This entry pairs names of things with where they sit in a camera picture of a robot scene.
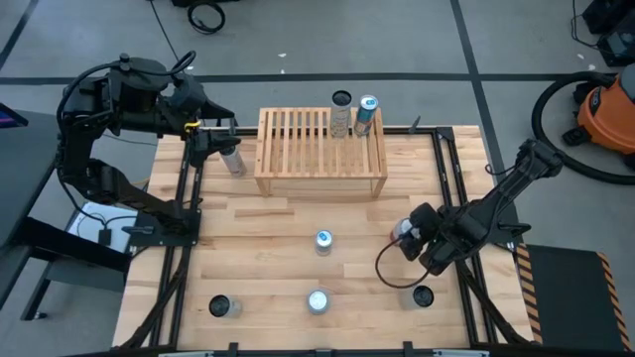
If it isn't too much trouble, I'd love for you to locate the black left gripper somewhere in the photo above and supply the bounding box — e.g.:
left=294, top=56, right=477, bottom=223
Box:
left=167, top=76, right=243, bottom=169

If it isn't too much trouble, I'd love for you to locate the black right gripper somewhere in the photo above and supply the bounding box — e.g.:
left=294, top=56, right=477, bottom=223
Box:
left=399, top=201, right=448, bottom=263

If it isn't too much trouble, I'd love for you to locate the red and white soda can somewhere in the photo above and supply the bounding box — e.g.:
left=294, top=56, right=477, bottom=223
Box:
left=389, top=217, right=422, bottom=248

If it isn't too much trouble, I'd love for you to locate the silver can with black lid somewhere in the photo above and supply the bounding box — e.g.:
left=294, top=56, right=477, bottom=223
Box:
left=399, top=285, right=436, bottom=311
left=329, top=88, right=353, bottom=139
left=219, top=145, right=248, bottom=179
left=207, top=294, right=244, bottom=319

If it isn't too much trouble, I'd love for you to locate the blue energy drink can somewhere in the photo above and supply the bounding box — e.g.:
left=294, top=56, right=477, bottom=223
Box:
left=315, top=229, right=334, bottom=257
left=352, top=93, right=380, bottom=138

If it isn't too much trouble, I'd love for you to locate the wooden slatted shelf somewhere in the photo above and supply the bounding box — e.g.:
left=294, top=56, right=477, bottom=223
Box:
left=253, top=106, right=389, bottom=199

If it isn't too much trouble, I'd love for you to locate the white flat box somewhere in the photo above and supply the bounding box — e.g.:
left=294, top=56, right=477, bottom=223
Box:
left=66, top=206, right=139, bottom=254

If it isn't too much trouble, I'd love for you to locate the black hazard-striped floor mat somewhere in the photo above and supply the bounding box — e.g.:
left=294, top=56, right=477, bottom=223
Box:
left=515, top=243, right=634, bottom=353

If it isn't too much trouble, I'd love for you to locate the orange shop vacuum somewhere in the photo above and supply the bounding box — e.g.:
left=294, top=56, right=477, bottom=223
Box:
left=530, top=70, right=635, bottom=187
left=563, top=62, right=635, bottom=171

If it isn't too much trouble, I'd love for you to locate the blue lit screen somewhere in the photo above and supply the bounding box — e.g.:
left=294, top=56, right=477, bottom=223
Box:
left=0, top=102, right=30, bottom=129

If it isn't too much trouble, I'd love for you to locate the black desk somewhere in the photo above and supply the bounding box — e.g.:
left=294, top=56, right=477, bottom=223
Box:
left=0, top=109, right=131, bottom=322

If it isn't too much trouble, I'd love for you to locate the black equipment case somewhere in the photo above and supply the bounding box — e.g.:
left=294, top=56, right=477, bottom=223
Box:
left=580, top=0, right=635, bottom=35
left=596, top=27, right=635, bottom=68

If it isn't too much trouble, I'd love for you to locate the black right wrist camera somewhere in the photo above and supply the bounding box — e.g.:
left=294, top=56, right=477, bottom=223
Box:
left=421, top=237, right=467, bottom=277

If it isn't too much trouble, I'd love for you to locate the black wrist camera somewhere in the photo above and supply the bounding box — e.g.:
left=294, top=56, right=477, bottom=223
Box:
left=421, top=237, right=467, bottom=277
left=106, top=53, right=170, bottom=123

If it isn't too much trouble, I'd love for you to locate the black aluminium table frame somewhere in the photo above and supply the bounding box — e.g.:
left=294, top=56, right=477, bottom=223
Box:
left=116, top=112, right=536, bottom=357

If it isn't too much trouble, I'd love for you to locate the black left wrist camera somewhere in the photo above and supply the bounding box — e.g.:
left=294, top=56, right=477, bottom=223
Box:
left=106, top=53, right=170, bottom=123

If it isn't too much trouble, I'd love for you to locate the coiled black cable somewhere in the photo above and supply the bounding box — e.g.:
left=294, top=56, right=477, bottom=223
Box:
left=187, top=1, right=227, bottom=36

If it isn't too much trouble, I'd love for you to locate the long black floor cable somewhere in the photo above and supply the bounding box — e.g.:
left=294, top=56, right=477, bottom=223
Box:
left=147, top=0, right=183, bottom=60

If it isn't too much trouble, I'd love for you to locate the thin black cable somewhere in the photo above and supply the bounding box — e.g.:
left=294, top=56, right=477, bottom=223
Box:
left=570, top=0, right=601, bottom=51

